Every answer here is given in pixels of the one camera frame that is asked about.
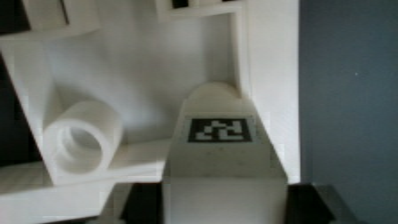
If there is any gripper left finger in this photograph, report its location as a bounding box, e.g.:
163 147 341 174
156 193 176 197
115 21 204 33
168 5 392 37
87 183 133 224

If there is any white chair leg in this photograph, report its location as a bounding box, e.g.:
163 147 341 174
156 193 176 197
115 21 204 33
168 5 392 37
161 83 287 224

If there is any white chair seat part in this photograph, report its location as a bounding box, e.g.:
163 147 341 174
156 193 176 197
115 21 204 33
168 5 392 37
0 0 300 224

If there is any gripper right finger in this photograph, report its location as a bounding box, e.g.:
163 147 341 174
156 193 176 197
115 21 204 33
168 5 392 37
286 183 362 224

